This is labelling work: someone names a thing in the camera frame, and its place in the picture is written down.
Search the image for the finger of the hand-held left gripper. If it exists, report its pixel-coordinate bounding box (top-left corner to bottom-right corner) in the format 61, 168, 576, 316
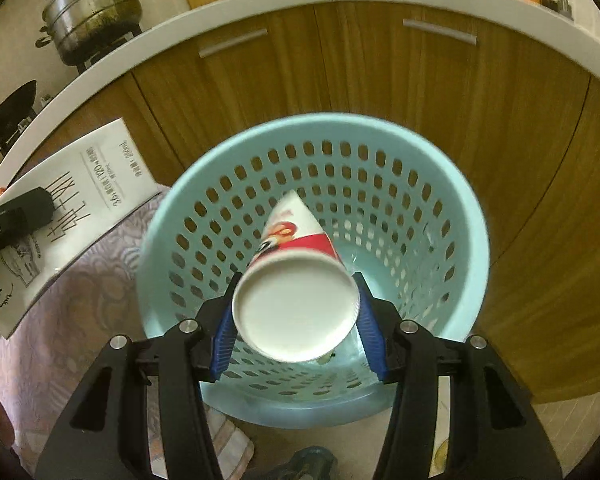
0, 187, 56, 266

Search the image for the white printed paper bag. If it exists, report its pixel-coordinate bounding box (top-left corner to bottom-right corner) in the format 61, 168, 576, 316
0, 118, 159, 339

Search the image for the red white paper cup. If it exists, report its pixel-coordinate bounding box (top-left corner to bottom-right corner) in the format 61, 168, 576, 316
231, 189, 361, 362

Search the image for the steel steamer pot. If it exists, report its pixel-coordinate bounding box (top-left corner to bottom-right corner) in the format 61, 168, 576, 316
35, 0, 151, 67

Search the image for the black gas stove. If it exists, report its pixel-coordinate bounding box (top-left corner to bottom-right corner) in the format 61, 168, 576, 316
0, 22, 146, 156

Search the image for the grey cabinet handle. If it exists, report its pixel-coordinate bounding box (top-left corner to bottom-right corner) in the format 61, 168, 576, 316
402, 19, 479, 47
198, 28, 268, 59

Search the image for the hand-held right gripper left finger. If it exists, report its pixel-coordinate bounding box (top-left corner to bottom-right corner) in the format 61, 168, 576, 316
34, 271, 244, 480

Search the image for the dark teal object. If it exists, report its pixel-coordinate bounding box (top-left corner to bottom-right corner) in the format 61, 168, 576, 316
275, 445, 338, 480

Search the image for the light blue plastic wastebasket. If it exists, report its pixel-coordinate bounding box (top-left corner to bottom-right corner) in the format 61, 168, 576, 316
136, 112, 491, 430

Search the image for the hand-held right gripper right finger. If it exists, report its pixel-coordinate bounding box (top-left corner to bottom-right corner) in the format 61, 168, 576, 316
351, 271, 564, 480

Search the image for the black wok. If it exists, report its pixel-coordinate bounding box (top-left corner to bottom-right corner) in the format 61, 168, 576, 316
0, 80, 38, 153

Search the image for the pink patterned tablecloth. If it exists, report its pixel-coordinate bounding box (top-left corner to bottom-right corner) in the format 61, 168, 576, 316
0, 185, 256, 480

